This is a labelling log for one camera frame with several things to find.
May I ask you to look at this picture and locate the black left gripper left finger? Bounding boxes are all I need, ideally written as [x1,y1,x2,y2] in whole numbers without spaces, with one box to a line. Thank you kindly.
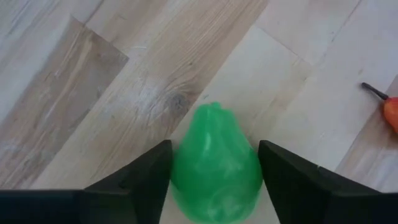
[81,139,174,224]

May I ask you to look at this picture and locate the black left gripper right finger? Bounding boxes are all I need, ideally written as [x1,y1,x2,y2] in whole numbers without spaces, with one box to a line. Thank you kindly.
[257,139,382,224]

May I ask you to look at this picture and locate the bright green pear half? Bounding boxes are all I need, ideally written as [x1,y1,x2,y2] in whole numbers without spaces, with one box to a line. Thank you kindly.
[170,101,264,224]

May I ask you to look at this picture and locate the small orange toy fruit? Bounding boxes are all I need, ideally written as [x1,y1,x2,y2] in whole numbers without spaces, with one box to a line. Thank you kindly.
[361,82,398,134]

